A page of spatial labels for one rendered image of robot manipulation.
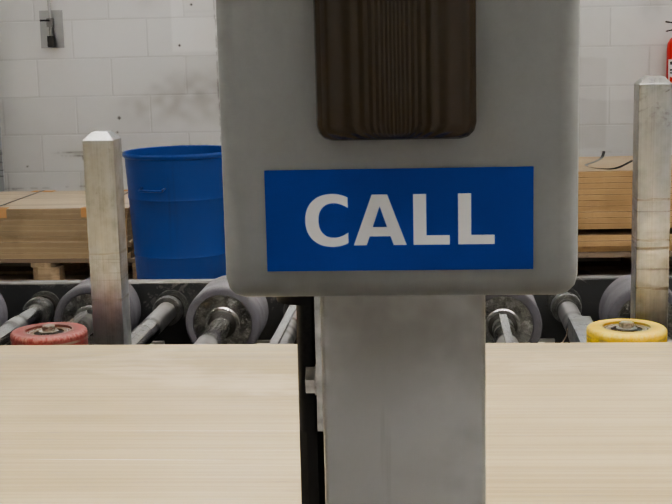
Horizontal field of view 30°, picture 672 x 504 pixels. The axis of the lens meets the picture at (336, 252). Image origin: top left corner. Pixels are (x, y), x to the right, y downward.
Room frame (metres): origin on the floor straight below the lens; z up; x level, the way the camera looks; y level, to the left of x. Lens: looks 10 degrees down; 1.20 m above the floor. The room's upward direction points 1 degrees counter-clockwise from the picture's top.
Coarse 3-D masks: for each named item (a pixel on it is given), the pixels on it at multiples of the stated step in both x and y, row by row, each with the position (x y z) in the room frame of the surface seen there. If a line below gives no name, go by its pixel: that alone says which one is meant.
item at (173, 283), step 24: (0, 288) 1.92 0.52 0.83; (24, 288) 1.92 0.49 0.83; (48, 288) 1.92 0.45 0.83; (144, 288) 1.90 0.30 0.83; (168, 288) 1.90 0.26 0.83; (192, 288) 1.90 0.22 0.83; (576, 288) 1.85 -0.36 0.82; (600, 288) 1.85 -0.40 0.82; (144, 312) 1.90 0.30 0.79; (168, 336) 1.90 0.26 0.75; (264, 336) 1.89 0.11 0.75; (552, 336) 1.85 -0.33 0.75
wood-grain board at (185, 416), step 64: (0, 384) 1.10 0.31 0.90; (64, 384) 1.10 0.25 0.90; (128, 384) 1.09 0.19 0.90; (192, 384) 1.09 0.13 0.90; (256, 384) 1.08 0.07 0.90; (512, 384) 1.06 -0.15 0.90; (576, 384) 1.06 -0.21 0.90; (640, 384) 1.05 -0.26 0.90; (0, 448) 0.92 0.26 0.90; (64, 448) 0.91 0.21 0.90; (128, 448) 0.91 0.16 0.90; (192, 448) 0.91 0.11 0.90; (256, 448) 0.90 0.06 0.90; (512, 448) 0.89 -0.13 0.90; (576, 448) 0.88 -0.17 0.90; (640, 448) 0.88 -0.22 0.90
